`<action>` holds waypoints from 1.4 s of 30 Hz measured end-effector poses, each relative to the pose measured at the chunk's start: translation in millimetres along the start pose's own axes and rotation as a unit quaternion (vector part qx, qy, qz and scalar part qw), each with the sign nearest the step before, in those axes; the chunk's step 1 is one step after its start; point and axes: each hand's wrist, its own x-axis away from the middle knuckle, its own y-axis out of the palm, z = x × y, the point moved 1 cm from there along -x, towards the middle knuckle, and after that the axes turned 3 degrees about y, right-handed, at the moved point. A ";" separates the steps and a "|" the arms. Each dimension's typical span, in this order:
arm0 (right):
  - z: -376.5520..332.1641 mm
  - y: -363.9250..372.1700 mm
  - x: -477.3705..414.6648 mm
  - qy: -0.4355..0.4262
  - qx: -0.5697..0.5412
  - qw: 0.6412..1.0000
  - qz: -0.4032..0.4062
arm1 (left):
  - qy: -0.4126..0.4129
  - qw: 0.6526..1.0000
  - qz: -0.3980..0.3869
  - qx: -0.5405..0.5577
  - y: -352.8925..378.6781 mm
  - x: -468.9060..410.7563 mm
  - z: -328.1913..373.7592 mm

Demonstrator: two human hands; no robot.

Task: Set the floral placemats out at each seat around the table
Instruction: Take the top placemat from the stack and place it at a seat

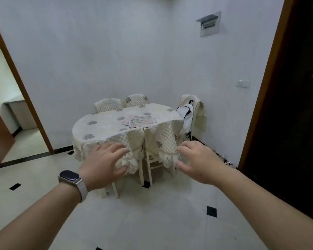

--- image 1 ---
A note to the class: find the person's left hand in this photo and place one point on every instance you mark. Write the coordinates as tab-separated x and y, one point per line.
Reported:
104	164

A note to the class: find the person's right hand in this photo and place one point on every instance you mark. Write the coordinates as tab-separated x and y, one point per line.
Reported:
203	164

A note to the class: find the pink floral placemat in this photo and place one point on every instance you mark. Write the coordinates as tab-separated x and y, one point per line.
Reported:
124	120

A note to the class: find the green leaf peach floral placemat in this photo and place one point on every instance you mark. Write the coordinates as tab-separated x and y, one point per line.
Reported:
142	121

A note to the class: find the person's right forearm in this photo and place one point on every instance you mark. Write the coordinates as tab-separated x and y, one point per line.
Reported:
263	213

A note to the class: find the person's left forearm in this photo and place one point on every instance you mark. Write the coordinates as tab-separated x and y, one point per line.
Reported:
36	221

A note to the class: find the table with cream tablecloth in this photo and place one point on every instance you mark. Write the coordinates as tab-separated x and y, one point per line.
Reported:
104	124

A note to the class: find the heap of small floor items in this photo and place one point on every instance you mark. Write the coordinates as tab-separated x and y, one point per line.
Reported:
225	160

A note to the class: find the smartwatch with white band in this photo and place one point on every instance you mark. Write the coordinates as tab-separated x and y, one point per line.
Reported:
70	177

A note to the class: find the white bag with dark trim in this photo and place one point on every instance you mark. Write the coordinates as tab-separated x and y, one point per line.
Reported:
186	114

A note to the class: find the white cabinet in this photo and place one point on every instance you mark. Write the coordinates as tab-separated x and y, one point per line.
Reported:
23	114

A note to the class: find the white wall switch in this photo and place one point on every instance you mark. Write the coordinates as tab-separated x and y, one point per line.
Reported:
243	83

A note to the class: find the brown door frame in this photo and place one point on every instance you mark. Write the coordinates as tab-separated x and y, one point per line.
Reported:
21	85
266	75

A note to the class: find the grey wall electrical panel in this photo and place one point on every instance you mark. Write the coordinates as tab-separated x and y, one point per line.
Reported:
210	24

